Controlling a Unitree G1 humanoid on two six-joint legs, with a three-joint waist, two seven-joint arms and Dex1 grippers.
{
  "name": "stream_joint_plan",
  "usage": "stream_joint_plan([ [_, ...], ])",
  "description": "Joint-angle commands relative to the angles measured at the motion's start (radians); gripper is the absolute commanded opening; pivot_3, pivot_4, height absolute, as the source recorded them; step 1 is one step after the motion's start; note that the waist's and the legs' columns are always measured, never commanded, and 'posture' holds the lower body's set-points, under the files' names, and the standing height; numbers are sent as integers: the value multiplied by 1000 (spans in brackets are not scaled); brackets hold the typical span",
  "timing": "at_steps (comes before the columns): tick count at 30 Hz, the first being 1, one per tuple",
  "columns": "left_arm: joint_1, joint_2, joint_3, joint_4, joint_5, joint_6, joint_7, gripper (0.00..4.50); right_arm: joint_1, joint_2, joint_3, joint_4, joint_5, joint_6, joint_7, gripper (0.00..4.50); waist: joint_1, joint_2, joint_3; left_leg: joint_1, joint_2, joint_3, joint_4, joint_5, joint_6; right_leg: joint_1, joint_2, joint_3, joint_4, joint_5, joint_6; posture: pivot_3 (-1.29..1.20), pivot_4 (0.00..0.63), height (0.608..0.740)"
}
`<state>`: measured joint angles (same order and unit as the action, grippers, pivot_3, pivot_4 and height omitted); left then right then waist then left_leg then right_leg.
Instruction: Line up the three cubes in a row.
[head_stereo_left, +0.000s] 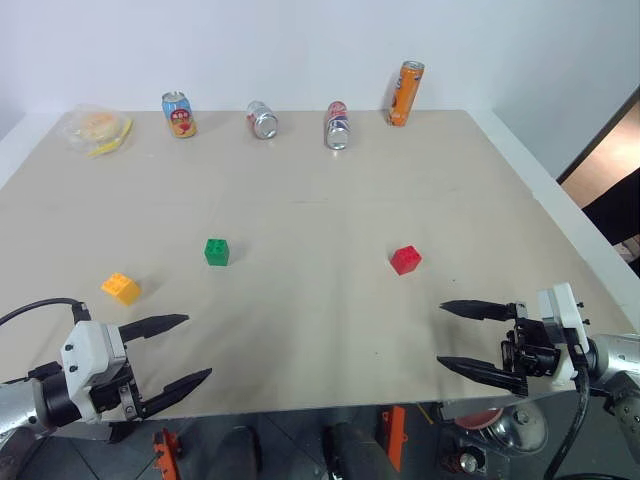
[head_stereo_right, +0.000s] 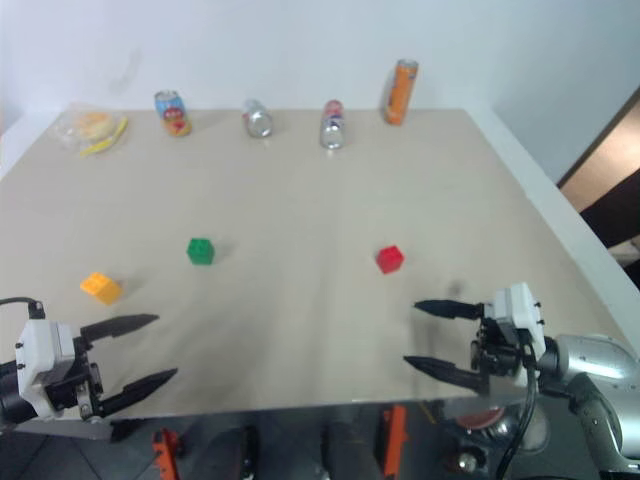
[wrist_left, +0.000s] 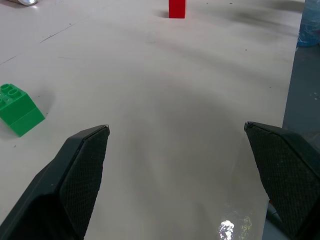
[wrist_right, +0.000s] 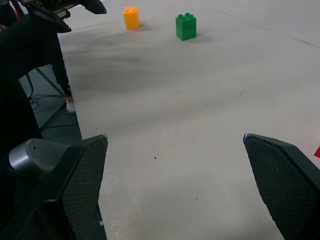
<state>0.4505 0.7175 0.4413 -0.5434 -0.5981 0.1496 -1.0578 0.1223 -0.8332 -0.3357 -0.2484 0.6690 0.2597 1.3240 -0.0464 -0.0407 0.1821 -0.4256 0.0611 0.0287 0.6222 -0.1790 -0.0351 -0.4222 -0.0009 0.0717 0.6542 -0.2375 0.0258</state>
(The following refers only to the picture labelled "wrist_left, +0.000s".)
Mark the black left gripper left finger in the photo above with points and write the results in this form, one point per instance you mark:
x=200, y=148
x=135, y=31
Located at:
x=67, y=180

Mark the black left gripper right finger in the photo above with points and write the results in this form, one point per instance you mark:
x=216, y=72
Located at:
x=287, y=170

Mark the green toy brick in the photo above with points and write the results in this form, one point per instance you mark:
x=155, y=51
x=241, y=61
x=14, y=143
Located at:
x=17, y=110

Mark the blue plastic bag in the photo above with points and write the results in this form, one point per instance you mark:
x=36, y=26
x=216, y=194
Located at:
x=310, y=23

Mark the red toy brick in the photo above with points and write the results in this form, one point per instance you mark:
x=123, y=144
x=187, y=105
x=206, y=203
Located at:
x=177, y=8

